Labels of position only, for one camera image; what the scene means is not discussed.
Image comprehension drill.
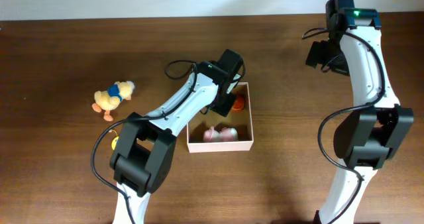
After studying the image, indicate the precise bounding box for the orange ribbed round ball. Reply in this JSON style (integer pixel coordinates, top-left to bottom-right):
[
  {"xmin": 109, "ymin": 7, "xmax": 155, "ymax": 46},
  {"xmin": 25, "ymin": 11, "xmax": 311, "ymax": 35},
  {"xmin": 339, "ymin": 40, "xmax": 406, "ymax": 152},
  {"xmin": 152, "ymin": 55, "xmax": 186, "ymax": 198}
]
[{"xmin": 231, "ymin": 95, "xmax": 245, "ymax": 111}]

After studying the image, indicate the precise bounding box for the pink toy duck with hat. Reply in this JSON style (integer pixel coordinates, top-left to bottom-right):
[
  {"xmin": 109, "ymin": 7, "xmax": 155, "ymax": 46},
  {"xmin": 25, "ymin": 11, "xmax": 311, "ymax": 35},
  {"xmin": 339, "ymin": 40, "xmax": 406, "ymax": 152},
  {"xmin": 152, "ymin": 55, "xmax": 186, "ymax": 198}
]
[{"xmin": 203, "ymin": 127, "xmax": 239, "ymax": 142}]

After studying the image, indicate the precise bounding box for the yellow plush duck blue vest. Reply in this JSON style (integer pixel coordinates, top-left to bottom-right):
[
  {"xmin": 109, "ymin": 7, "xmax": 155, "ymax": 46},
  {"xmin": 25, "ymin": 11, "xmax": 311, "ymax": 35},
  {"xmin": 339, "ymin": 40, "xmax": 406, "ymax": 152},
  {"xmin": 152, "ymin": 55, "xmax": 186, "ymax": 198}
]
[{"xmin": 91, "ymin": 81, "xmax": 135, "ymax": 122}]

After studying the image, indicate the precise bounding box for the yellow rattle drum wooden handle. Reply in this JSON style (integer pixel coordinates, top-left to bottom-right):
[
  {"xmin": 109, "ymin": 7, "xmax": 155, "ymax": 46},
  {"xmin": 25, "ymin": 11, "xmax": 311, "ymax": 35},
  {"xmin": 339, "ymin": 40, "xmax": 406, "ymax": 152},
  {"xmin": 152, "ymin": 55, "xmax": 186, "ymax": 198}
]
[{"xmin": 108, "ymin": 129, "xmax": 119, "ymax": 150}]

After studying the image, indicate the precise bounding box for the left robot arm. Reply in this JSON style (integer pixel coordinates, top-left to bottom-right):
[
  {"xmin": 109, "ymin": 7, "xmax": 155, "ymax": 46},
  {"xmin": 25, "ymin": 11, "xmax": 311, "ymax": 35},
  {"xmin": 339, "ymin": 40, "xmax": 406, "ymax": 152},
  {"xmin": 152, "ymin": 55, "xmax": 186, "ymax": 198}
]
[{"xmin": 109, "ymin": 49, "xmax": 244, "ymax": 223}]

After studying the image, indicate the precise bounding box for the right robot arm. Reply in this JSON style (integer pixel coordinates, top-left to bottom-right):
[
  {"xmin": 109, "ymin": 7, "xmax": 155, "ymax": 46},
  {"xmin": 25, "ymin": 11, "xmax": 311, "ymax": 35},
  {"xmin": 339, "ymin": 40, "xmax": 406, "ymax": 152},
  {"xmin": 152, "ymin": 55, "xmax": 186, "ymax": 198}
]
[{"xmin": 302, "ymin": 0, "xmax": 413, "ymax": 223}]

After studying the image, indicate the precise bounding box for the open cardboard box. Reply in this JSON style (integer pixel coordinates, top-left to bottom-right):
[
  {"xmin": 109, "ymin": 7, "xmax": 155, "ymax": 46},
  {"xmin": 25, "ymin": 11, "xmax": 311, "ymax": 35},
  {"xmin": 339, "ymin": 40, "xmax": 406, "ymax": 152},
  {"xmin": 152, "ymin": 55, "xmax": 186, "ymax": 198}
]
[{"xmin": 187, "ymin": 82, "xmax": 254, "ymax": 153}]

